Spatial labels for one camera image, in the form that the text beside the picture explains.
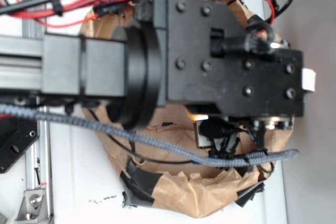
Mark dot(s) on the yellow rubber duck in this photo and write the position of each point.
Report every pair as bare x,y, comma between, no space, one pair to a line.
196,117

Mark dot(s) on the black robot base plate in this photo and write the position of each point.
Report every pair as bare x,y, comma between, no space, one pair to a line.
17,136

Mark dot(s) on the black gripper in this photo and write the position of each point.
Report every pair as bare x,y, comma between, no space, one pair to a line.
229,137

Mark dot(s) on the brown paper bin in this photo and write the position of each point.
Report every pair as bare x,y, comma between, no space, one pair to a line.
194,190

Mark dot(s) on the metal corner bracket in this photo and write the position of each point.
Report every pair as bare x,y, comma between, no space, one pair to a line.
33,208

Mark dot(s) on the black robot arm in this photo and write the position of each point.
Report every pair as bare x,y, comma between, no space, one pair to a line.
195,53

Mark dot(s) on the aluminium frame rail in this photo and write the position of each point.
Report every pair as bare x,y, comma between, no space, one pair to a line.
37,157

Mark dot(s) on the white tray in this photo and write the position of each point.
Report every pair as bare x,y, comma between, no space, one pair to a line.
87,190

